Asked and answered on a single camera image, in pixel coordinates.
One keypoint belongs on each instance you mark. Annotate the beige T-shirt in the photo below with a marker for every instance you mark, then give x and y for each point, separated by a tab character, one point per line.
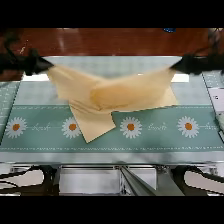
100	96

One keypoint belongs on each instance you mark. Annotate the silver frame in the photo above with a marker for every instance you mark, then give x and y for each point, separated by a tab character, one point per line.
141	187

